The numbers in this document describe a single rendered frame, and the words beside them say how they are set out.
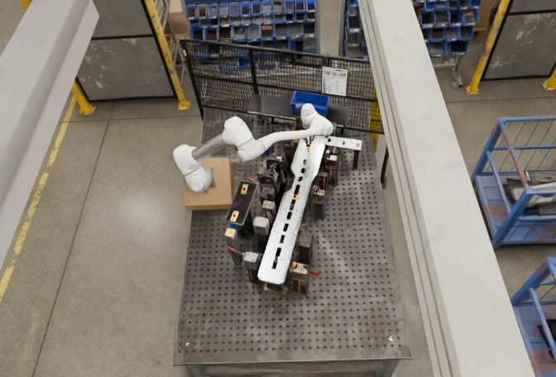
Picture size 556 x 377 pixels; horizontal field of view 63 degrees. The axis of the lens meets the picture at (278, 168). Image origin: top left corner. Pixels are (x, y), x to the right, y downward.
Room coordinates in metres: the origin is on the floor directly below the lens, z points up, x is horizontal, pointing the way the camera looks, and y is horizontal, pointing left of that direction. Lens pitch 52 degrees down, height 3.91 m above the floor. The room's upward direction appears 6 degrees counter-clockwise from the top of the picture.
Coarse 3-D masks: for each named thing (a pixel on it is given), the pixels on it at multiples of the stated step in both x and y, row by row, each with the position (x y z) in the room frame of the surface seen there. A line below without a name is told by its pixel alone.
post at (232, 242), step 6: (234, 234) 1.62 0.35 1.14; (228, 240) 1.59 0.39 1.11; (234, 240) 1.59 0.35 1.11; (234, 246) 1.59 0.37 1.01; (234, 252) 1.59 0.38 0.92; (240, 252) 1.62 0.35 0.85; (234, 258) 1.60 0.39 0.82; (240, 258) 1.60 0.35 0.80; (234, 264) 1.60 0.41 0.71; (240, 264) 1.59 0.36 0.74
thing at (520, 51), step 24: (504, 0) 3.87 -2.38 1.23; (528, 0) 3.88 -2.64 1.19; (552, 0) 3.87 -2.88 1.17; (504, 24) 3.88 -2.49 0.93; (528, 24) 3.89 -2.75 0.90; (552, 24) 3.87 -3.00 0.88; (504, 48) 3.89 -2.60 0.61; (528, 48) 3.89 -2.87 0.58; (552, 48) 3.86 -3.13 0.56; (480, 72) 3.88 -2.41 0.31; (504, 72) 3.89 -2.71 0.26; (528, 72) 3.89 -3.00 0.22; (552, 72) 3.84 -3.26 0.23
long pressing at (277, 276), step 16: (304, 144) 2.49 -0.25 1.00; (320, 144) 2.47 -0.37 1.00; (320, 160) 2.30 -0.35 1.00; (304, 176) 2.15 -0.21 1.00; (288, 192) 2.02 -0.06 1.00; (304, 192) 2.00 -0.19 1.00; (288, 208) 1.87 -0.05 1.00; (272, 240) 1.62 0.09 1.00; (288, 240) 1.60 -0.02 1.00; (272, 256) 1.49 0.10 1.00; (288, 256) 1.47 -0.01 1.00; (272, 272) 1.37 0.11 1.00
